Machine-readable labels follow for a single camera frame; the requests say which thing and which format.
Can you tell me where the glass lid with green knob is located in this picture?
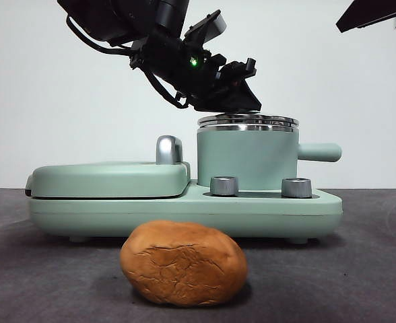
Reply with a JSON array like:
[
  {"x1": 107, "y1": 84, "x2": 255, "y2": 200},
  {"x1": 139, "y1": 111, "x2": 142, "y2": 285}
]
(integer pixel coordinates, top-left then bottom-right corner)
[{"x1": 197, "y1": 112, "x2": 299, "y2": 129}]

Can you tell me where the brown potato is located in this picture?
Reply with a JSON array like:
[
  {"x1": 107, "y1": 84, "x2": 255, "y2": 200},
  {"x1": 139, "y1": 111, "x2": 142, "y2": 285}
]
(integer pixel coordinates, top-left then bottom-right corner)
[{"x1": 120, "y1": 220, "x2": 249, "y2": 308}]

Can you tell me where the mint green steamer pot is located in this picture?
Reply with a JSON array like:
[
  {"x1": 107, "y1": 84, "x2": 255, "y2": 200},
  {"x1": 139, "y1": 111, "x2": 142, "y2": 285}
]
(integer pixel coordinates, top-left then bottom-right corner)
[{"x1": 196, "y1": 123, "x2": 342, "y2": 188}]

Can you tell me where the mint green hinged griddle lid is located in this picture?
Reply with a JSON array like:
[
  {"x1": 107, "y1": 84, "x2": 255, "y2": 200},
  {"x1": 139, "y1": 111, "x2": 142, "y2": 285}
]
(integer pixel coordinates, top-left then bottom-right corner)
[{"x1": 25, "y1": 161, "x2": 191, "y2": 200}]

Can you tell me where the silver control knob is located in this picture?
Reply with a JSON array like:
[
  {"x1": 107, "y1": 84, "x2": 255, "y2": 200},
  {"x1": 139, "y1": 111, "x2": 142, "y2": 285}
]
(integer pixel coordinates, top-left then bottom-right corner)
[
  {"x1": 209, "y1": 176, "x2": 238, "y2": 196},
  {"x1": 281, "y1": 177, "x2": 312, "y2": 199}
]

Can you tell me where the mint green breakfast machine base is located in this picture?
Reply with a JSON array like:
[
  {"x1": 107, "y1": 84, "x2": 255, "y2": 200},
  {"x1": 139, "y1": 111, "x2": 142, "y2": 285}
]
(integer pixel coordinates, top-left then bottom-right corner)
[{"x1": 28, "y1": 180, "x2": 344, "y2": 244}]

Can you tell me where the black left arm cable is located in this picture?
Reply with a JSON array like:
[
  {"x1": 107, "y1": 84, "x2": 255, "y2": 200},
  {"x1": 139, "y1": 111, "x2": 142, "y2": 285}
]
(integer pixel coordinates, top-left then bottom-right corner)
[
  {"x1": 65, "y1": 14, "x2": 135, "y2": 55},
  {"x1": 144, "y1": 64, "x2": 190, "y2": 110}
]

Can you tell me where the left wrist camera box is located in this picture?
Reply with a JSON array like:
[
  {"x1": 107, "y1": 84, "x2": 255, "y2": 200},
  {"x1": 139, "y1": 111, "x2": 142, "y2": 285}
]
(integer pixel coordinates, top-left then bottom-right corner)
[{"x1": 183, "y1": 9, "x2": 227, "y2": 46}]

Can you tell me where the chrome griddle lid handle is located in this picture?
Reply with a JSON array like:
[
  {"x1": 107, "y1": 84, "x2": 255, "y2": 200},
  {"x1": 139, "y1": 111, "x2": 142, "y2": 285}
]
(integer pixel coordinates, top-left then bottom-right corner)
[{"x1": 156, "y1": 135, "x2": 185, "y2": 166}]

